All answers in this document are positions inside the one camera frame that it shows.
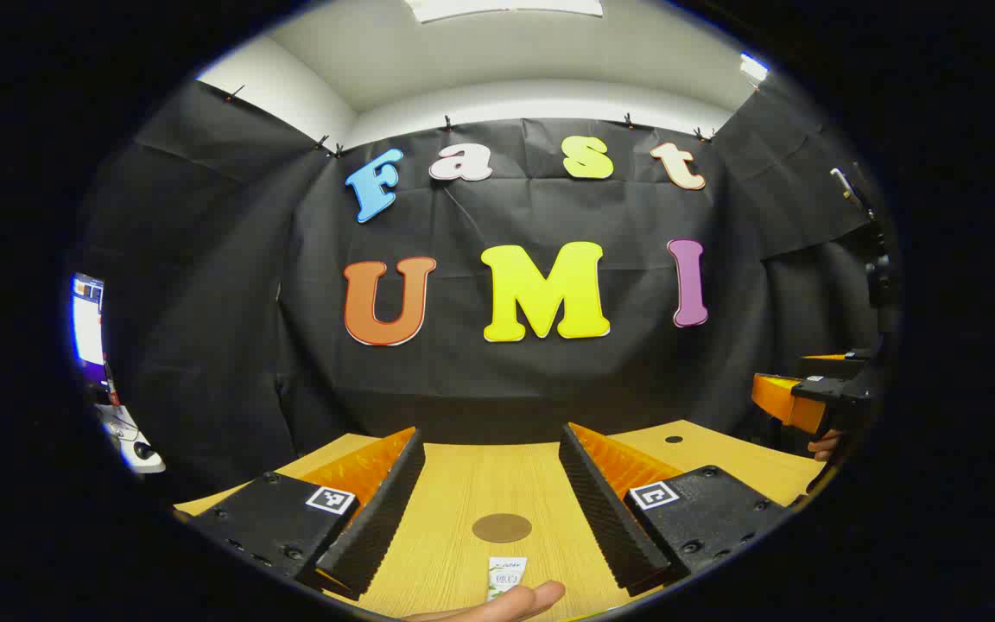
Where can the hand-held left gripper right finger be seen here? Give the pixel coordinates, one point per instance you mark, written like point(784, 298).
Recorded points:
point(601, 518)

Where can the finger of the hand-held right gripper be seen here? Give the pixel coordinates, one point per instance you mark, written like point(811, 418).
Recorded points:
point(787, 402)
point(843, 364)

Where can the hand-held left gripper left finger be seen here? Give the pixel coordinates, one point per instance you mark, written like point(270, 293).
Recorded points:
point(377, 527)

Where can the brown round coaster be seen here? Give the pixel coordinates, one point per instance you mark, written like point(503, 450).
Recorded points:
point(502, 528)

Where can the white toothpaste tube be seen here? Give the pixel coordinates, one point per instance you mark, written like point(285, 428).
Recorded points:
point(506, 574)

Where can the wooden desktop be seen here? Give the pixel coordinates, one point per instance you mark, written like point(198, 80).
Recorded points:
point(463, 484)

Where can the black backdrop cloth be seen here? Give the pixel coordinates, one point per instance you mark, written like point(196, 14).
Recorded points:
point(506, 380)

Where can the small ceiling light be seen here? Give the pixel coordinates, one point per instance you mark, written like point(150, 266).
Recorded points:
point(754, 67)

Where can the white device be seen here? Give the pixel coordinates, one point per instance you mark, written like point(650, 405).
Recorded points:
point(130, 436)

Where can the lit computer monitor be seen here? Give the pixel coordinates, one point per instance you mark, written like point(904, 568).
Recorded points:
point(87, 324)

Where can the large ceiling light panel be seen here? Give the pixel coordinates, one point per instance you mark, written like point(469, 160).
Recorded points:
point(506, 9)

